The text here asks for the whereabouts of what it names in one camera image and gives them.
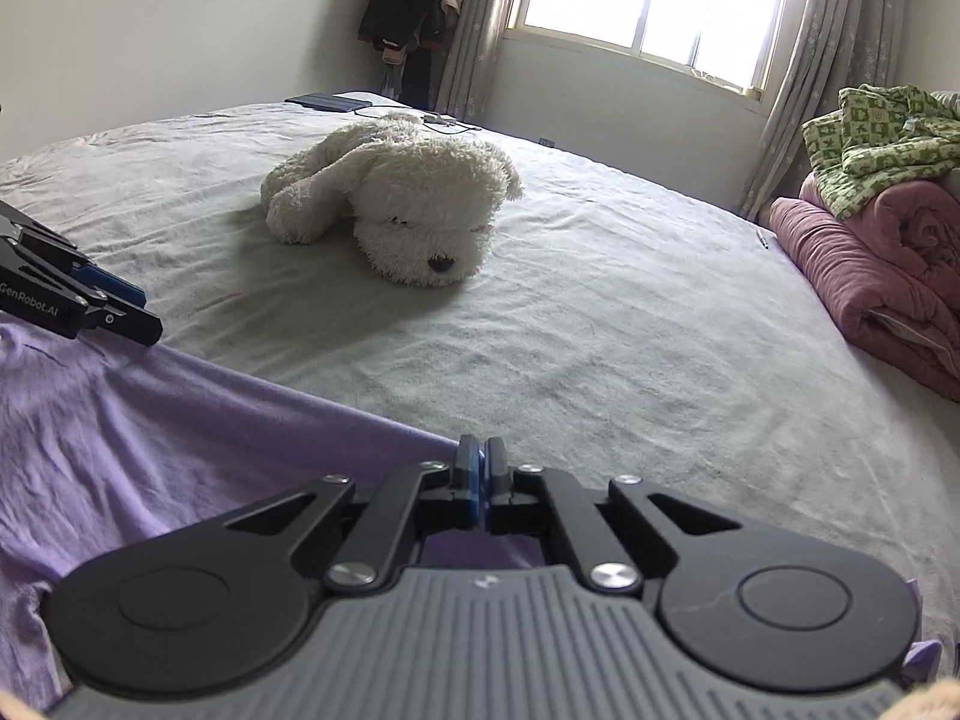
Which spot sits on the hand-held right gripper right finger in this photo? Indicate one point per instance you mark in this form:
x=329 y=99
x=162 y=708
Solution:
x=491 y=484

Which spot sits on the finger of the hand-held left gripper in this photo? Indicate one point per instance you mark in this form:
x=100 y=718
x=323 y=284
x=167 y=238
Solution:
x=120 y=324
x=112 y=285

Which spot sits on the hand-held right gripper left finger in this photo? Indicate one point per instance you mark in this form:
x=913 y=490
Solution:
x=469 y=484

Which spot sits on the purple long-sleeved shirt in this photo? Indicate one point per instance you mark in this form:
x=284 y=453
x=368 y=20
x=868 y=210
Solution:
x=150 y=450

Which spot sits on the dark hanging clothes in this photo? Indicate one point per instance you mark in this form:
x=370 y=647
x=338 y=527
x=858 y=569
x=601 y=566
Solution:
x=405 y=7

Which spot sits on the dark tablet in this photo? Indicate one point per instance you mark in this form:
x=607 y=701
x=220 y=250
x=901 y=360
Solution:
x=330 y=101

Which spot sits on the white plush dog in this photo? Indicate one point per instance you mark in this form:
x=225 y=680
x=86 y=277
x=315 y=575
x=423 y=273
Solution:
x=405 y=195

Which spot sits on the pink folded quilt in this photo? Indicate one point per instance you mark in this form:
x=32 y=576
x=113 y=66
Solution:
x=885 y=292

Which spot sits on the grey patterned curtain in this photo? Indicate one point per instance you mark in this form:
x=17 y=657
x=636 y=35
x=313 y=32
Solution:
x=480 y=22
x=832 y=67

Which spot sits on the green patterned blanket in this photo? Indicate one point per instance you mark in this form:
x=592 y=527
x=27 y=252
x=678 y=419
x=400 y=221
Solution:
x=892 y=142

